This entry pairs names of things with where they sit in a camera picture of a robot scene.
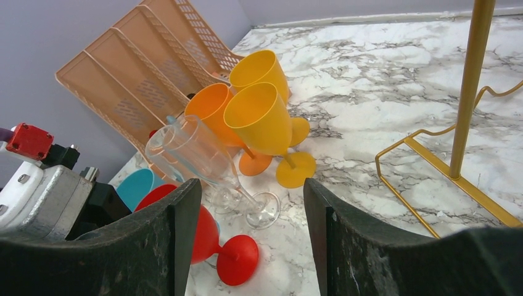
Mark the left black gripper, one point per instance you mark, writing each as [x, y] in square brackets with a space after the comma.
[102, 207]

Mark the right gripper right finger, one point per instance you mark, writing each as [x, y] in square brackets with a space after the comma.
[356, 253]

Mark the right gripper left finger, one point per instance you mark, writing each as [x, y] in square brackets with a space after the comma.
[145, 253]

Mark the blue plastic wine glass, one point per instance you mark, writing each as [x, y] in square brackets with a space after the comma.
[136, 186]

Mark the clear wine glass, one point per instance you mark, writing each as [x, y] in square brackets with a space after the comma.
[194, 142]
[222, 199]

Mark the orange plastic wine glass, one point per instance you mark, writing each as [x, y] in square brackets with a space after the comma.
[209, 105]

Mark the yellow plastic wine glass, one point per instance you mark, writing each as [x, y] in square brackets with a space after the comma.
[258, 67]

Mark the peach plastic file organizer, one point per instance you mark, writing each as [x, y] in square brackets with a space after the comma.
[144, 67]

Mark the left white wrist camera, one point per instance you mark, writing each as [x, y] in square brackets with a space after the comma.
[44, 198]

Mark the gold wire wine glass rack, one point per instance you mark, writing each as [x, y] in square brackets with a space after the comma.
[470, 96]

